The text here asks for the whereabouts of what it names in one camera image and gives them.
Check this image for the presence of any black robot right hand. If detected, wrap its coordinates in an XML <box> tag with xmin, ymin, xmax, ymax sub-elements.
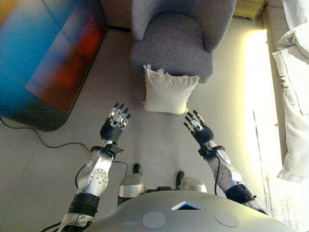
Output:
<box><xmin>183</xmin><ymin>110</ymin><xmax>215</xmax><ymax>145</ymax></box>

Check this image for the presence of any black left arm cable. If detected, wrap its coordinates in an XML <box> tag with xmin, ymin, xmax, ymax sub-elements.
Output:
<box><xmin>74</xmin><ymin>164</ymin><xmax>86</xmax><ymax>189</ymax></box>

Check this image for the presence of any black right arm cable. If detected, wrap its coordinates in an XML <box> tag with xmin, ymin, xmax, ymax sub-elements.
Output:
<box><xmin>214</xmin><ymin>152</ymin><xmax>222</xmax><ymax>195</ymax></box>

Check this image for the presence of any silver robot left leg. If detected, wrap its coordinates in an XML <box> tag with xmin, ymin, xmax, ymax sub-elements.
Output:
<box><xmin>117</xmin><ymin>163</ymin><xmax>146</xmax><ymax>206</ymax></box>

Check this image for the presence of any silver robot leg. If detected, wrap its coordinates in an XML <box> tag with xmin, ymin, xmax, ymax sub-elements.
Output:
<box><xmin>175</xmin><ymin>171</ymin><xmax>208</xmax><ymax>194</ymax></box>
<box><xmin>117</xmin><ymin>163</ymin><xmax>146</xmax><ymax>206</ymax></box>

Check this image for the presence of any grey fabric armchair sofa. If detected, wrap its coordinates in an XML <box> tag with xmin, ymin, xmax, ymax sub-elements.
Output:
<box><xmin>130</xmin><ymin>0</ymin><xmax>237</xmax><ymax>84</ymax></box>

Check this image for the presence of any grey robot torso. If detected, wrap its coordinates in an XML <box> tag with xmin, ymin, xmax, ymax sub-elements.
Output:
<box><xmin>84</xmin><ymin>187</ymin><xmax>298</xmax><ymax>232</ymax></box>

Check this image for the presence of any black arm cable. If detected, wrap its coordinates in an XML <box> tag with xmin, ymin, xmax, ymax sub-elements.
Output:
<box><xmin>74</xmin><ymin>164</ymin><xmax>86</xmax><ymax>189</ymax></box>
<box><xmin>214</xmin><ymin>152</ymin><xmax>222</xmax><ymax>195</ymax></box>

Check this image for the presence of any thin black floor cable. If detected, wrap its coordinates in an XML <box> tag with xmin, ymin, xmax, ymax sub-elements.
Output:
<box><xmin>0</xmin><ymin>116</ymin><xmax>129</xmax><ymax>177</ymax></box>

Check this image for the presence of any white fringed cushion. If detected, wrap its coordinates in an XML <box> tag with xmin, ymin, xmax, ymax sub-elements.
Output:
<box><xmin>142</xmin><ymin>64</ymin><xmax>200</xmax><ymax>115</ymax></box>

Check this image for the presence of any white bedding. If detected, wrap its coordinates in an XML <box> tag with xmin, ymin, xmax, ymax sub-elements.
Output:
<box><xmin>272</xmin><ymin>0</ymin><xmax>309</xmax><ymax>182</ymax></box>

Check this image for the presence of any beige wooden cabinet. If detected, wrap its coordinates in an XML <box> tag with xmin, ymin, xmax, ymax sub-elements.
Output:
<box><xmin>232</xmin><ymin>0</ymin><xmax>267</xmax><ymax>19</ymax></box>

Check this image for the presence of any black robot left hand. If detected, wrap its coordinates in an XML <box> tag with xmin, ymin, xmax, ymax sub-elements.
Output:
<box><xmin>100</xmin><ymin>102</ymin><xmax>132</xmax><ymax>143</ymax></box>

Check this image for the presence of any silver robot right leg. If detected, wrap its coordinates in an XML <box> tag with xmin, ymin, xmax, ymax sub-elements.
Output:
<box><xmin>175</xmin><ymin>171</ymin><xmax>208</xmax><ymax>194</ymax></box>

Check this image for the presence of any brown wooden cabinet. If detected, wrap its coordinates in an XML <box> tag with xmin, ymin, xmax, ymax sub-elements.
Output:
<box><xmin>100</xmin><ymin>0</ymin><xmax>133</xmax><ymax>31</ymax></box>

